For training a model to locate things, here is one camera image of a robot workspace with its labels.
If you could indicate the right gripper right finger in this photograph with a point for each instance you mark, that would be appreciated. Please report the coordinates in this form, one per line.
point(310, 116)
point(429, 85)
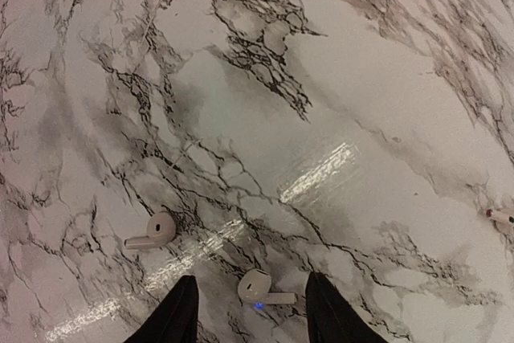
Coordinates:
point(331, 317)

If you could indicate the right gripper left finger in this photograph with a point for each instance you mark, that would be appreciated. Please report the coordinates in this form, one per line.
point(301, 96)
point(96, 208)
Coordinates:
point(175, 320)

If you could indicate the white earbud with red tip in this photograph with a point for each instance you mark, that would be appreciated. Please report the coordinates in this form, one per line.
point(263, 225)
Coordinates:
point(503, 221)

